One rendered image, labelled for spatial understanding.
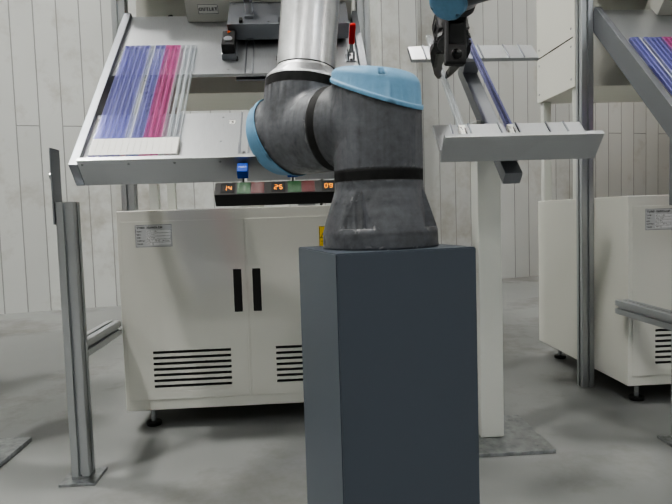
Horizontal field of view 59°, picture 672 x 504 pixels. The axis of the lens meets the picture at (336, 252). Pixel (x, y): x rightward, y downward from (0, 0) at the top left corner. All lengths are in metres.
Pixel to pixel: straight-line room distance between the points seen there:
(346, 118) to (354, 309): 0.24
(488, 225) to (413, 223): 0.82
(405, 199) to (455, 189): 4.27
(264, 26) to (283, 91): 0.95
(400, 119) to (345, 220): 0.14
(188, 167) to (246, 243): 0.37
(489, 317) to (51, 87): 3.57
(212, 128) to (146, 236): 0.40
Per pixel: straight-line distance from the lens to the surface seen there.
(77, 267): 1.45
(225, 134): 1.45
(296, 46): 0.88
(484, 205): 1.53
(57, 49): 4.56
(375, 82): 0.74
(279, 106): 0.84
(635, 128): 6.14
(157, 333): 1.73
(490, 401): 1.61
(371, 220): 0.71
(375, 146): 0.73
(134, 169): 1.40
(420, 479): 0.77
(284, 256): 1.66
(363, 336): 0.69
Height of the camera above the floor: 0.60
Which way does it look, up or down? 4 degrees down
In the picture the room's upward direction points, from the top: 2 degrees counter-clockwise
